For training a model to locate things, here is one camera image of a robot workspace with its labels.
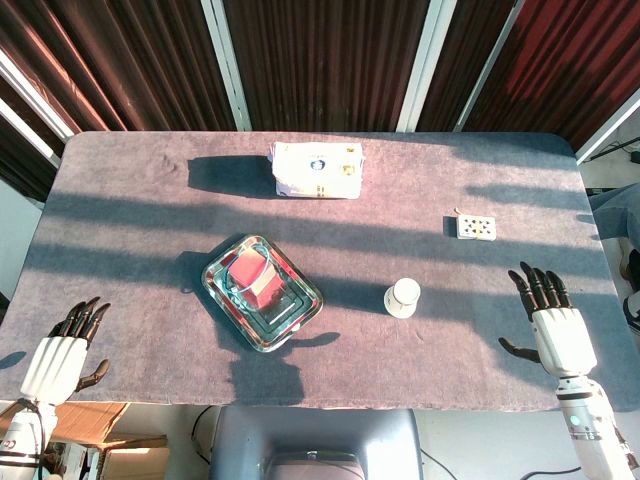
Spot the grey robot torso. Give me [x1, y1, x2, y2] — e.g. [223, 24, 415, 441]
[208, 407, 424, 480]

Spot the blue grey fabric object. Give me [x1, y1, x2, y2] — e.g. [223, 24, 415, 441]
[588, 182, 640, 242]

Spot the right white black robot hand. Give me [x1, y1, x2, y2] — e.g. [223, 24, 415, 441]
[498, 261, 599, 379]

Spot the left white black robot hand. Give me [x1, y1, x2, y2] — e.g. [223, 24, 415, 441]
[19, 296, 112, 406]

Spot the grey table cloth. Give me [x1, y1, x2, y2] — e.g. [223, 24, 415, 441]
[0, 130, 640, 414]

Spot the shiny metal tray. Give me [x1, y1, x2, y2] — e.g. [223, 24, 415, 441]
[200, 233, 324, 354]

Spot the light blue rubber band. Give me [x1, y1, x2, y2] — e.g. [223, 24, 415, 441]
[222, 243, 275, 301]

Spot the playing card deck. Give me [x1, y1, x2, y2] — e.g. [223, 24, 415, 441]
[455, 214, 497, 242]

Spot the dark brown pleated curtain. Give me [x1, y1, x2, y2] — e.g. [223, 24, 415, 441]
[0, 0, 236, 201]
[417, 0, 516, 133]
[462, 0, 640, 151]
[222, 0, 431, 133]

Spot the white paper cup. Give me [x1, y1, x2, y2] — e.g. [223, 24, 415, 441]
[383, 277, 421, 320]

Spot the black cable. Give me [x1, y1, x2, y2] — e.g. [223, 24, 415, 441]
[418, 447, 587, 480]
[191, 404, 221, 464]

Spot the red cardboard box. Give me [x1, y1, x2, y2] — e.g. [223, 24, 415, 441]
[227, 251, 281, 312]

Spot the white frame post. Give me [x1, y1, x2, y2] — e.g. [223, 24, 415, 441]
[0, 49, 76, 141]
[452, 0, 531, 133]
[0, 99, 64, 169]
[201, 0, 253, 132]
[397, 0, 457, 133]
[574, 84, 640, 166]

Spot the white plastic food bag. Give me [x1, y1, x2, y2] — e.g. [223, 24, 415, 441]
[269, 141, 365, 200]

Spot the brown cardboard box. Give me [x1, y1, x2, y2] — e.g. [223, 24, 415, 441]
[49, 402, 171, 480]

